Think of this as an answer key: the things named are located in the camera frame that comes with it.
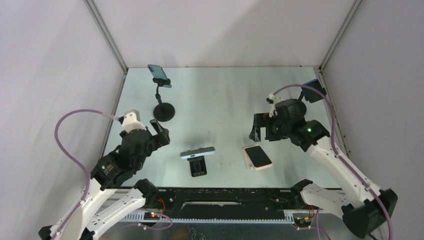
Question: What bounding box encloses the black gooseneck phone stand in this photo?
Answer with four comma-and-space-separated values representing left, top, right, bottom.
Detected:
152, 77, 176, 122

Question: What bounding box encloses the pink phone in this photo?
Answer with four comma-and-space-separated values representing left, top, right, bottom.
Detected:
242, 145, 273, 171

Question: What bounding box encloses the left controller board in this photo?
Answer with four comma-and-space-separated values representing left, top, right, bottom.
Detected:
143, 212, 161, 221

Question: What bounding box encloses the controller board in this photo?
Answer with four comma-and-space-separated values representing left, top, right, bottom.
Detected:
143, 212, 161, 221
294, 217, 313, 228

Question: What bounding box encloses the right controller board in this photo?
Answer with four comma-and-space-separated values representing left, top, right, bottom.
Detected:
294, 217, 313, 228

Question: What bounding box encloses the teal phone on stand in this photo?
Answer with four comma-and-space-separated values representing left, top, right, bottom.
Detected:
147, 64, 172, 88

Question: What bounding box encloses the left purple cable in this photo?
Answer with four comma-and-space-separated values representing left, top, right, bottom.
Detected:
54, 109, 121, 240

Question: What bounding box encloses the grey slotted cable duct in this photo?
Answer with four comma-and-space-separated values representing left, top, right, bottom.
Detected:
119, 211, 295, 224

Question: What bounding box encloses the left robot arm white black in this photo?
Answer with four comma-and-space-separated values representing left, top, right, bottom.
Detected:
38, 119, 171, 240

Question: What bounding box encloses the black round-base phone stand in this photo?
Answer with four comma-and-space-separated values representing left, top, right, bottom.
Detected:
298, 90, 305, 102

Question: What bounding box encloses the black folding phone stand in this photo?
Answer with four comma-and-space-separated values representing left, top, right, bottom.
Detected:
188, 156, 207, 178

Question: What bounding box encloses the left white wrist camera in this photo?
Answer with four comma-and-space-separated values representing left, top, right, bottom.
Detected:
119, 109, 147, 134

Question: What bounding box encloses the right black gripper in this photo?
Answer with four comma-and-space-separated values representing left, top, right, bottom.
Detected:
249, 113, 291, 142

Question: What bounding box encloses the light blue phone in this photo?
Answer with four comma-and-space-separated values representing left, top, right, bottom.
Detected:
180, 146, 216, 160

